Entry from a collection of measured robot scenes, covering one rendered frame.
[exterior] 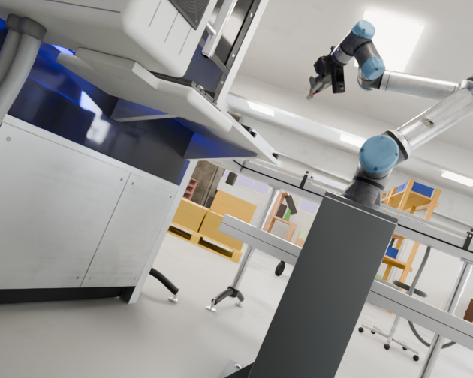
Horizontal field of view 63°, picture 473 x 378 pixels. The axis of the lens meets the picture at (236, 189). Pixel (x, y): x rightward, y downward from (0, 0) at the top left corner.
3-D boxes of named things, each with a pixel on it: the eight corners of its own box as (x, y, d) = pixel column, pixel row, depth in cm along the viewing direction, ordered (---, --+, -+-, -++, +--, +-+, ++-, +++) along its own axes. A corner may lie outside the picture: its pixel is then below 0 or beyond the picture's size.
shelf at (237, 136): (92, 67, 132) (94, 61, 132) (192, 136, 194) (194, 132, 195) (206, 100, 111) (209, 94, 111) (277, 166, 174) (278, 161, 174)
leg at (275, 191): (221, 293, 248) (268, 184, 252) (227, 293, 257) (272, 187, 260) (233, 300, 245) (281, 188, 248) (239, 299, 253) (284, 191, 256)
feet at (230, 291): (203, 307, 229) (212, 285, 230) (235, 302, 274) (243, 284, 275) (213, 313, 226) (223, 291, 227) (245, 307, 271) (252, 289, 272)
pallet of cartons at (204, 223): (248, 259, 556) (268, 211, 560) (234, 264, 456) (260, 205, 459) (166, 223, 585) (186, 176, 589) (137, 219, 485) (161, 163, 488)
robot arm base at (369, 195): (375, 217, 146) (386, 193, 147) (382, 214, 132) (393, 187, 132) (337, 202, 150) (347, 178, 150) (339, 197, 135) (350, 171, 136)
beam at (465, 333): (218, 230, 259) (224, 214, 260) (222, 231, 267) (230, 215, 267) (484, 355, 190) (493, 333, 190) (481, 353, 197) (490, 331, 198)
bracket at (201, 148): (182, 157, 180) (194, 132, 181) (186, 160, 183) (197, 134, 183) (245, 181, 165) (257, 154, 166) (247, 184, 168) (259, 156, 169)
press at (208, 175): (179, 211, 932) (221, 116, 944) (219, 229, 905) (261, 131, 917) (158, 207, 810) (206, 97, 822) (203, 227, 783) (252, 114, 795)
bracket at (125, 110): (109, 117, 135) (125, 83, 136) (115, 120, 138) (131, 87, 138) (186, 145, 120) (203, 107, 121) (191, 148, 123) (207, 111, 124)
